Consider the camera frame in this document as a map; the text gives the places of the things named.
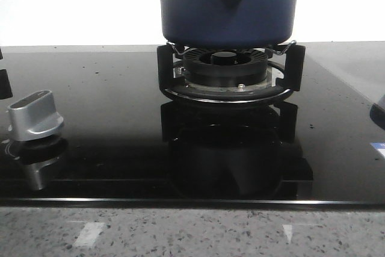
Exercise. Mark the dark blue cooking pot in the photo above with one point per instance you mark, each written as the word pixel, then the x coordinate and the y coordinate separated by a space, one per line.
pixel 227 24

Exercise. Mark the black pot support grate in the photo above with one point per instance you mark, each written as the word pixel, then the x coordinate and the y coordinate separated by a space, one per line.
pixel 284 75

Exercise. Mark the black round gas burner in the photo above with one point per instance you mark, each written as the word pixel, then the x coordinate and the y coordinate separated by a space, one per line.
pixel 225 68

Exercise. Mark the black glass gas stove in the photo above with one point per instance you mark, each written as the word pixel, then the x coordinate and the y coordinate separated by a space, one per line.
pixel 125 144

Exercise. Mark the silver stove control knob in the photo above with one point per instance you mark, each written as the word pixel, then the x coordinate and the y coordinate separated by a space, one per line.
pixel 34 117

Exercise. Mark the black left burner grate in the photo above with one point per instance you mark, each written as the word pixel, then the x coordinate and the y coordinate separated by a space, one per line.
pixel 5 87

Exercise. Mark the blue white stove label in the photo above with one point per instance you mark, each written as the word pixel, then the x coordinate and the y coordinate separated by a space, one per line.
pixel 380 147

